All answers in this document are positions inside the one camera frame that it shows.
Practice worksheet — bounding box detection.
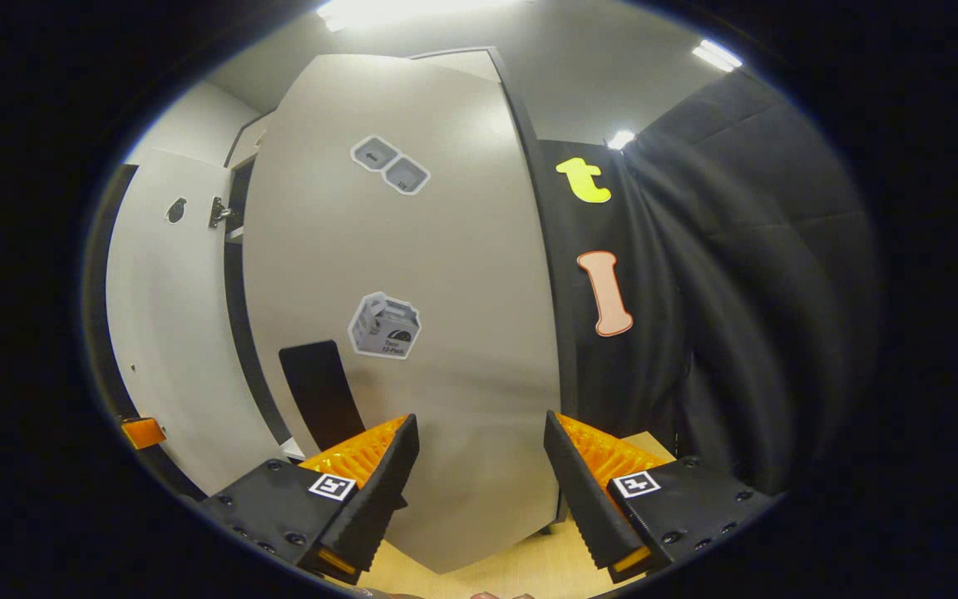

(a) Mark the black backdrop cloth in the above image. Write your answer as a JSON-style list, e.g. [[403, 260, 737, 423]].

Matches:
[[537, 71, 883, 496]]

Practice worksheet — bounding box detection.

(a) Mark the black right door handle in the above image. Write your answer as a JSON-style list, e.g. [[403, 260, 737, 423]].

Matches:
[[278, 339, 368, 454]]

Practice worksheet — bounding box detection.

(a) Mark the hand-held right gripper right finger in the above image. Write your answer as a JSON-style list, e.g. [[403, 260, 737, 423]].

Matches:
[[543, 409, 779, 583]]

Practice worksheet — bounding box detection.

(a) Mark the white cabinet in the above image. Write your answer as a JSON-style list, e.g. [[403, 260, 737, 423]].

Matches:
[[224, 46, 580, 533]]

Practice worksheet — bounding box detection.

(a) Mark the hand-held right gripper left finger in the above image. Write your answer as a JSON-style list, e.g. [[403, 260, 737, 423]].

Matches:
[[200, 413, 420, 583]]

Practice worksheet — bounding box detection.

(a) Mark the white cabinet door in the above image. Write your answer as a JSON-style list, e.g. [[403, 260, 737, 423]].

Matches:
[[105, 148, 289, 496], [242, 54, 563, 575]]

